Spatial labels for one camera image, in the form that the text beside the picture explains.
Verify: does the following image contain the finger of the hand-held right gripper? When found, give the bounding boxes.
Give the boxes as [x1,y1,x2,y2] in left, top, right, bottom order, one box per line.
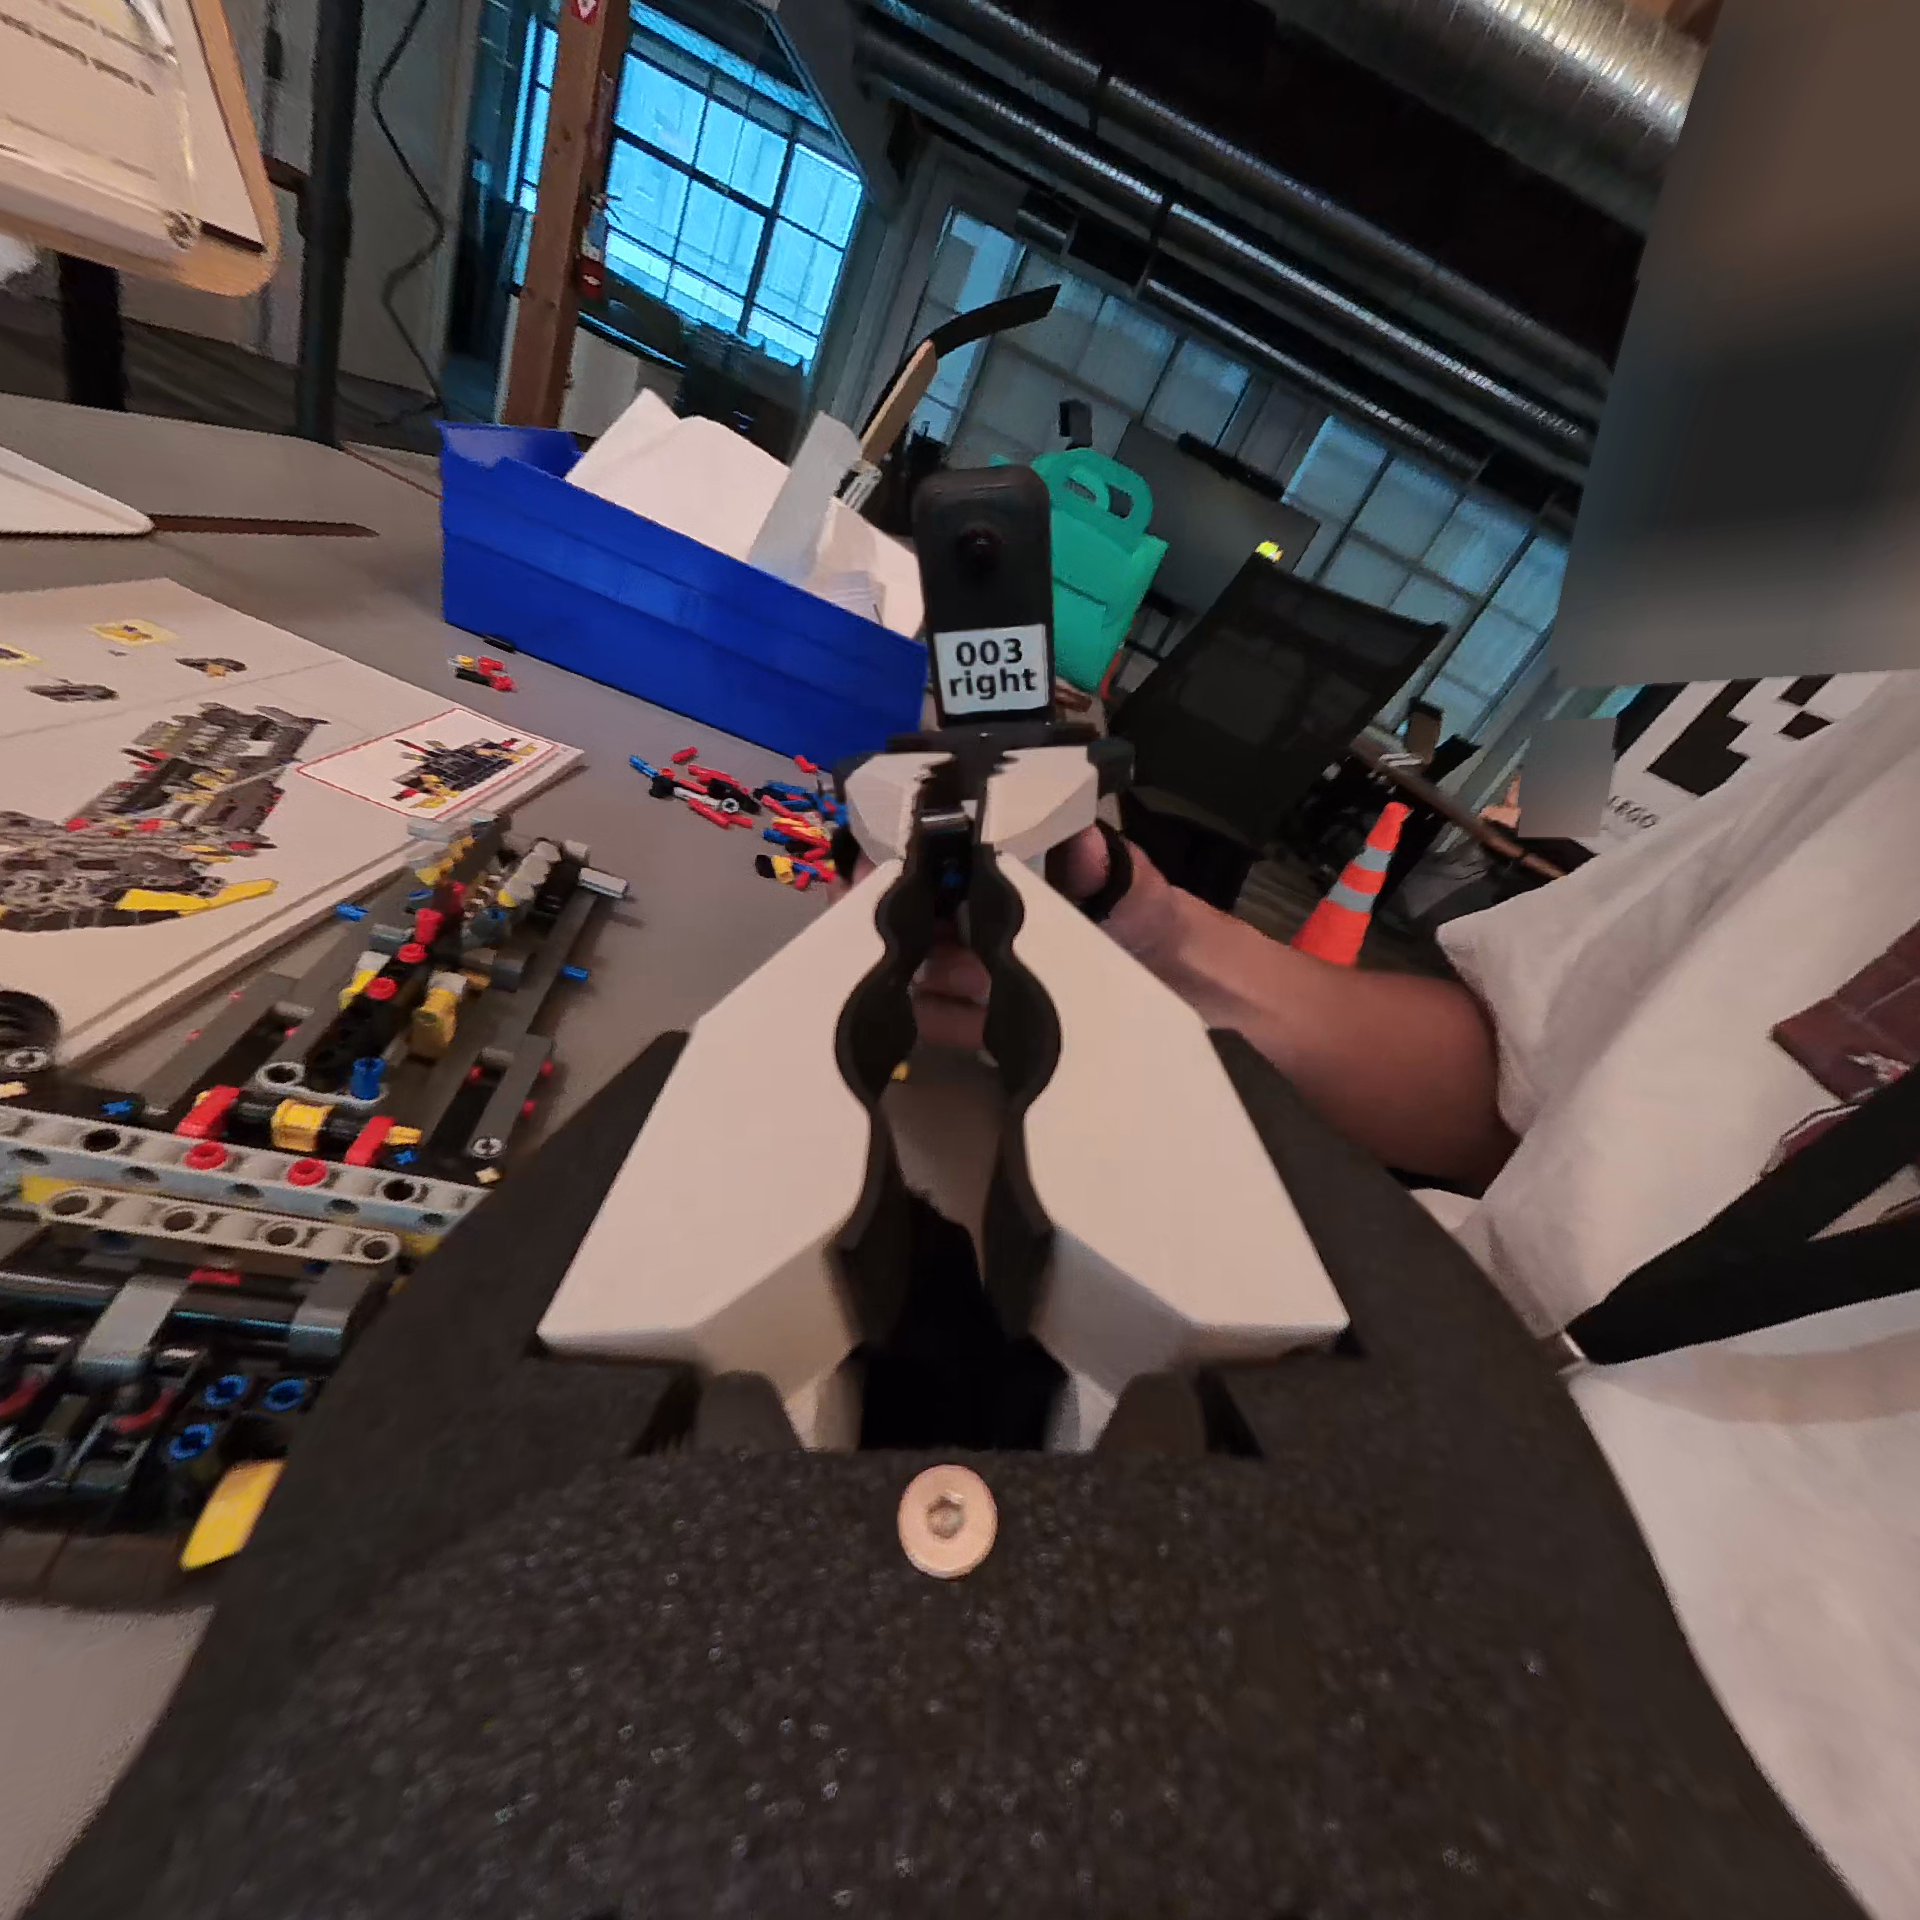
[975,748,1103,872]
[848,748,965,887]

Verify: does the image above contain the white paper bags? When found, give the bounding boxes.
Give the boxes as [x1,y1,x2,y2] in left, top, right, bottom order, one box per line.
[566,391,924,633]

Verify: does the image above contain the lego instruction booklet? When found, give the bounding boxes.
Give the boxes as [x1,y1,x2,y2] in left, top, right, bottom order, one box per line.
[0,576,587,1067]

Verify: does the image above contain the silver air duct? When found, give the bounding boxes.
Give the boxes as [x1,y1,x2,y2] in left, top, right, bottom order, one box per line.
[1260,0,1712,152]

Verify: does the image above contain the wooden support beam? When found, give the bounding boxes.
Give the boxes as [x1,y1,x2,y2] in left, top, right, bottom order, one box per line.
[503,0,633,430]

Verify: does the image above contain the person's right hand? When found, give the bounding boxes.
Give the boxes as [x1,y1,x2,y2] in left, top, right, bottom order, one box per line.
[911,822,1191,1014]

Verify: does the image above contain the pile of mixed lego pins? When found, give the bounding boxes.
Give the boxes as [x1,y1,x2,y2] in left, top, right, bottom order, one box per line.
[630,742,857,889]

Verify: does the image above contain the person's right forearm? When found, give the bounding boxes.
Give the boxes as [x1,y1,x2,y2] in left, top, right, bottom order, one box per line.
[1153,901,1508,1187]

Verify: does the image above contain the orange traffic cone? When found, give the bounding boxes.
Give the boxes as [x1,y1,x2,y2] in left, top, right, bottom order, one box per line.
[1289,799,1414,964]

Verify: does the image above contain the lego car chassis model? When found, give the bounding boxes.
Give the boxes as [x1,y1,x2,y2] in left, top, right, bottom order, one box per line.
[0,809,633,1575]

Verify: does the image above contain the black office chair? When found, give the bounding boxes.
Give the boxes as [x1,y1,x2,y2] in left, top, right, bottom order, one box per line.
[1111,556,1448,910]

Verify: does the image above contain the white metal stand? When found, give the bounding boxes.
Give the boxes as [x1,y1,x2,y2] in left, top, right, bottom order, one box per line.
[0,440,155,537]

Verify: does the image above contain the blue plastic bin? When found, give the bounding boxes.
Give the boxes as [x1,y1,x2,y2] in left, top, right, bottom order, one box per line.
[439,421,927,769]

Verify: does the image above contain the wooden instruction board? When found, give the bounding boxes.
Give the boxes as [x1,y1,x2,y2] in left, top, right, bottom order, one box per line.
[0,0,281,299]

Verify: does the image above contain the beige board on stand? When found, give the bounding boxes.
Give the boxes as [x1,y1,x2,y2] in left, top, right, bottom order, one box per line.
[855,285,1065,467]

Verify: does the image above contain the black angled lego beam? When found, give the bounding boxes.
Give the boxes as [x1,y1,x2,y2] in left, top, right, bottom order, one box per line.
[901,801,999,917]

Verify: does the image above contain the black metal pole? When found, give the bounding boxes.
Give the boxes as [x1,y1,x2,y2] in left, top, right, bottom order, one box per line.
[293,0,367,443]

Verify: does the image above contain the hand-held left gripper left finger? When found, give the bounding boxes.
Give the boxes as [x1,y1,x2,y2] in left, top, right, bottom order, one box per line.
[535,854,927,1448]

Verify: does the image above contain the large grid window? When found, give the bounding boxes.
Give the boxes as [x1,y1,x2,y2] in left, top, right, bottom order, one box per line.
[463,0,872,377]

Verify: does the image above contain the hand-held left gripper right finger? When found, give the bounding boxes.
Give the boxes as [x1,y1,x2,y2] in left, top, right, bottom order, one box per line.
[975,847,1353,1452]

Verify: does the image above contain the green felt bag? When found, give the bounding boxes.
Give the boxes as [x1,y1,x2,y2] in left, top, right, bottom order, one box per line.
[989,448,1167,700]

